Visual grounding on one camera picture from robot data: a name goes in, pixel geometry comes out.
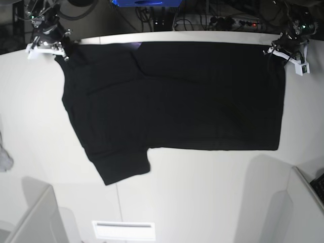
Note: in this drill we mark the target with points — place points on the black T-shirt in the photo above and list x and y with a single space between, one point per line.
124 99

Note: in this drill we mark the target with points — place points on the white power strip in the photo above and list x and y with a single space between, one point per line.
233 22

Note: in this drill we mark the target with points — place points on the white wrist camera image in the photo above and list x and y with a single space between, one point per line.
34 52
301 66

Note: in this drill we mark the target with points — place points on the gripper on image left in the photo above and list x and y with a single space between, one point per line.
51 35

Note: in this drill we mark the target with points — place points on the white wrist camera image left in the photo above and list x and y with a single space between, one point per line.
34 52

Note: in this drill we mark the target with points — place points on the black keyboard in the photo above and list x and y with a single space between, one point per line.
318 187

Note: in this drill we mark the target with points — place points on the white slotted tray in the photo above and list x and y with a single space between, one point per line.
127 231

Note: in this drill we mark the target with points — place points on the grey cloth at left edge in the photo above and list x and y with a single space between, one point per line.
6 161

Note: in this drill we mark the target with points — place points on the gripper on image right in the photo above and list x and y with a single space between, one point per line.
289 48

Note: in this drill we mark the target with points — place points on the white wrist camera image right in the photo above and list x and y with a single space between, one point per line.
301 66

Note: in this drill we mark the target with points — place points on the blue device at top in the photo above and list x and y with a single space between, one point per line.
146 3

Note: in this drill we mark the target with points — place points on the white box lower left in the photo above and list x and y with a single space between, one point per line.
42 221

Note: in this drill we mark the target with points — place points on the white partition lower right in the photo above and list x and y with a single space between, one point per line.
306 224

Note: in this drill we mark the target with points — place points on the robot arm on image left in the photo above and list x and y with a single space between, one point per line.
44 11

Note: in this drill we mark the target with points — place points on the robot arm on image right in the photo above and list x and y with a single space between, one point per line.
296 27

